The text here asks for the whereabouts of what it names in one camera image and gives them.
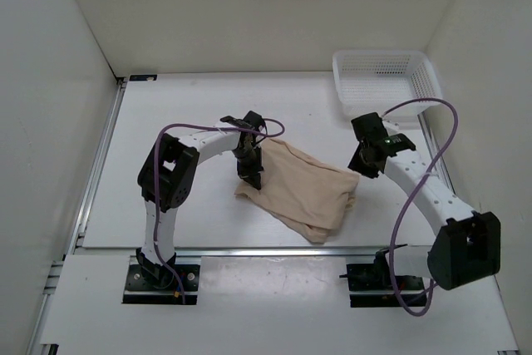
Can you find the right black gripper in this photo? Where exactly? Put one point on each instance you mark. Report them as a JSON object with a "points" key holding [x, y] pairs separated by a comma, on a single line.
{"points": [[355, 165]]}

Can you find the black corner bracket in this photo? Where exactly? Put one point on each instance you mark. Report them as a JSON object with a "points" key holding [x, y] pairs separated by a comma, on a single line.
{"points": [[143, 77]]}

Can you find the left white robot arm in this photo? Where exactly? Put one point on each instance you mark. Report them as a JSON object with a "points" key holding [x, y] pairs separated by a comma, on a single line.
{"points": [[167, 176]]}

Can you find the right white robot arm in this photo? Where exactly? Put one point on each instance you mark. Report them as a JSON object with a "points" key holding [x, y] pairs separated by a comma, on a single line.
{"points": [[467, 243]]}

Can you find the aluminium rail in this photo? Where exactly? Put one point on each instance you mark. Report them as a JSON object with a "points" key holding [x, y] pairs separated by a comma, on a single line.
{"points": [[263, 290]]}

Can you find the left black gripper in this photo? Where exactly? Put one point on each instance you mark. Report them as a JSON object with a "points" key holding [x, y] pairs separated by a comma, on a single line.
{"points": [[252, 174]]}

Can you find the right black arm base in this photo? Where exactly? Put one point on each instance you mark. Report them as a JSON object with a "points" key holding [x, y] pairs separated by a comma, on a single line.
{"points": [[370, 286]]}

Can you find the white plastic basket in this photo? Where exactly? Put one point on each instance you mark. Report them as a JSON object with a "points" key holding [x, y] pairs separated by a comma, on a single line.
{"points": [[376, 80]]}

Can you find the beige trousers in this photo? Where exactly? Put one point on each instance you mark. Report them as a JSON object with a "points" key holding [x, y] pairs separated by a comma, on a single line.
{"points": [[307, 195]]}

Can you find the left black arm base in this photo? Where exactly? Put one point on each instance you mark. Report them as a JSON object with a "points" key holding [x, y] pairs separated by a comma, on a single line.
{"points": [[140, 288]]}

